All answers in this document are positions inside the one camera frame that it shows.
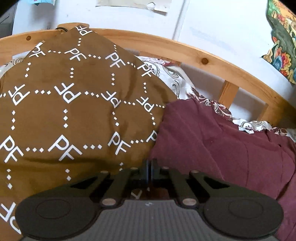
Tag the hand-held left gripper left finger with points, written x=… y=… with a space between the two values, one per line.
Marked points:
x=148 y=172

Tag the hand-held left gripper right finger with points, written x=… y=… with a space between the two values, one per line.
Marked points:
x=154 y=172

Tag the maroon garment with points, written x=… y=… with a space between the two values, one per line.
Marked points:
x=208 y=143

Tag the white floral bed sheet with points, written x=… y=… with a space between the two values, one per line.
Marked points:
x=175 y=78

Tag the dark grey object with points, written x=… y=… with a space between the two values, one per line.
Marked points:
x=7 y=18

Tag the white wall conduit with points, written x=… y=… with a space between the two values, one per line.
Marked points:
x=180 y=18

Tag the green flowered wall poster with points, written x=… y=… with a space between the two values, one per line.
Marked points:
x=282 y=46

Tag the red and blue wall poster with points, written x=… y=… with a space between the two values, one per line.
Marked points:
x=41 y=1

